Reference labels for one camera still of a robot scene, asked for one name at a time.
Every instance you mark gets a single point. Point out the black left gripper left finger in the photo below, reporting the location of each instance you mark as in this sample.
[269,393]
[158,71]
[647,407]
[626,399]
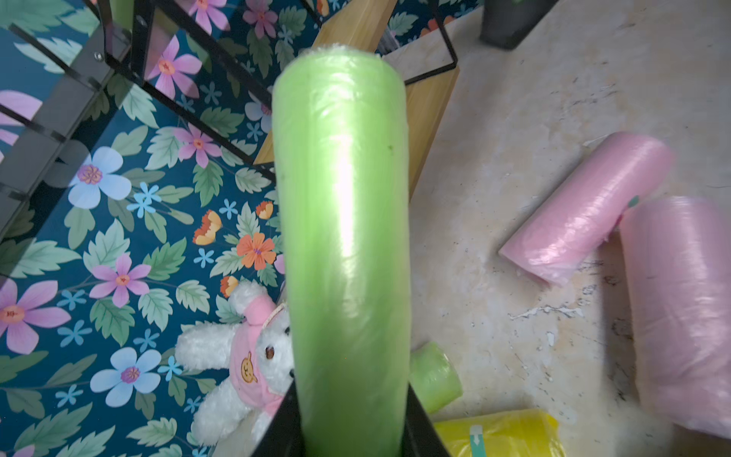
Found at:
[284,436]

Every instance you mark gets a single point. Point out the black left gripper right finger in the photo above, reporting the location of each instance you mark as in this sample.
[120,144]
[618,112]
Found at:
[420,438]

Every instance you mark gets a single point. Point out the green trash bag roll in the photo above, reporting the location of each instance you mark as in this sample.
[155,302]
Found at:
[346,243]
[433,378]

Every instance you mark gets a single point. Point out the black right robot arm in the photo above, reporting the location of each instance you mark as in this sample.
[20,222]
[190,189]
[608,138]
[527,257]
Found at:
[506,23]

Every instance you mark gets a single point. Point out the yellow trash bag roll large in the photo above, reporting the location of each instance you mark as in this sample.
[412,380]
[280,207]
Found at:
[530,432]

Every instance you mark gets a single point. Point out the pink trash bag roll upper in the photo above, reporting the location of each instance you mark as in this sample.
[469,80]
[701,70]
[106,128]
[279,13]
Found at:
[579,216]

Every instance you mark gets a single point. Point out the pink trash bag roll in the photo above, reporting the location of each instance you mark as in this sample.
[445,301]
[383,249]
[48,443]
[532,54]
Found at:
[677,258]
[579,216]

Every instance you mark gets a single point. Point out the pink trash bag roll middle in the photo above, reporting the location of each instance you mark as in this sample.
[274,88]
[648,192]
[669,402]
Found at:
[677,258]

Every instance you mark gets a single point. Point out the white plush bunny pink shirt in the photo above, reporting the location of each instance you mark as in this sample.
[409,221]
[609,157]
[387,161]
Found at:
[257,352]

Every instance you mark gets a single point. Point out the wooden shelf black metal frame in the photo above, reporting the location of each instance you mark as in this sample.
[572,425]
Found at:
[337,88]

